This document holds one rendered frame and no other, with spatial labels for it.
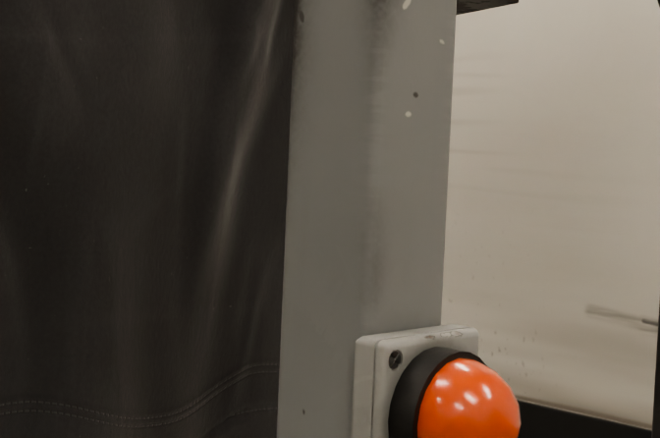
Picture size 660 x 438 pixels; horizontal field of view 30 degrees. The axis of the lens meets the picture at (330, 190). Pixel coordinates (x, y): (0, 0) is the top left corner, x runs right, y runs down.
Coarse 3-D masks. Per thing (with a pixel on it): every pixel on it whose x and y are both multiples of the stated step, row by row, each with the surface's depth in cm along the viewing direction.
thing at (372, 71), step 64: (320, 0) 40; (384, 0) 38; (448, 0) 40; (320, 64) 40; (384, 64) 38; (448, 64) 41; (320, 128) 40; (384, 128) 39; (448, 128) 41; (320, 192) 40; (384, 192) 39; (320, 256) 40; (384, 256) 39; (320, 320) 40; (384, 320) 39; (320, 384) 40; (384, 384) 38
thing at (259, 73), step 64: (0, 0) 61; (64, 0) 63; (128, 0) 66; (192, 0) 70; (256, 0) 73; (0, 64) 61; (64, 64) 63; (128, 64) 66; (192, 64) 71; (256, 64) 74; (0, 128) 62; (64, 128) 64; (128, 128) 67; (192, 128) 71; (256, 128) 75; (0, 192) 62; (64, 192) 64; (128, 192) 67; (192, 192) 71; (256, 192) 76; (0, 256) 63; (64, 256) 65; (128, 256) 68; (192, 256) 72; (256, 256) 76; (0, 320) 63; (64, 320) 65; (128, 320) 68; (192, 320) 72; (256, 320) 77; (0, 384) 63; (64, 384) 65; (128, 384) 68; (192, 384) 73; (256, 384) 78
